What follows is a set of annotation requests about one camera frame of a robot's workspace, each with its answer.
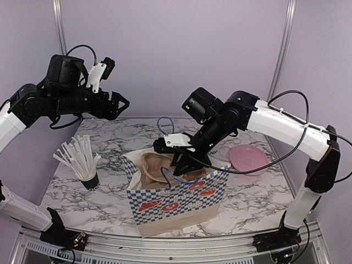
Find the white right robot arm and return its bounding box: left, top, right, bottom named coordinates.
left=164, top=87, right=340, bottom=246

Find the aluminium front rail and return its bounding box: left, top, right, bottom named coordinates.
left=9, top=222, right=331, bottom=263

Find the white paper coffee cup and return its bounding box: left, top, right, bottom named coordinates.
left=208, top=149, right=218, bottom=156

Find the black cup holding straws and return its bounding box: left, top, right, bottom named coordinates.
left=81, top=173, right=100, bottom=191

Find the bundle of wrapped straws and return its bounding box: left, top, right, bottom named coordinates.
left=53, top=135, right=101, bottom=182

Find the brown cardboard cup carrier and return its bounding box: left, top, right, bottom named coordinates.
left=141, top=152, right=207, bottom=186

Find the blue checkered paper bag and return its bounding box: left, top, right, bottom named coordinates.
left=120, top=117, right=232, bottom=239

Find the aluminium frame post right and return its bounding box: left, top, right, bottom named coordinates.
left=261, top=0, right=297, bottom=119

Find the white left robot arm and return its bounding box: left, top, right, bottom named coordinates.
left=1, top=54, right=128, bottom=245

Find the aluminium frame post left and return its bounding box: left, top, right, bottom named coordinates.
left=52, top=0, right=68, bottom=55

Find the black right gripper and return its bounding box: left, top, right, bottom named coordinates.
left=172, top=114, right=228, bottom=175

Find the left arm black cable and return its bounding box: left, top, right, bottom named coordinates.
left=49, top=45, right=98, bottom=130

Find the pink round plate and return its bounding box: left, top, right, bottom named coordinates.
left=229, top=145, right=270, bottom=172

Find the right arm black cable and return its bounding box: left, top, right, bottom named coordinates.
left=175, top=90, right=352, bottom=177

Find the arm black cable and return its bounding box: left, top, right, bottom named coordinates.
left=49, top=45, right=98, bottom=130
left=175, top=90, right=352, bottom=177

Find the aluminium frame post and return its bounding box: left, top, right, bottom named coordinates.
left=261, top=0, right=297, bottom=119
left=52, top=0, right=68, bottom=55

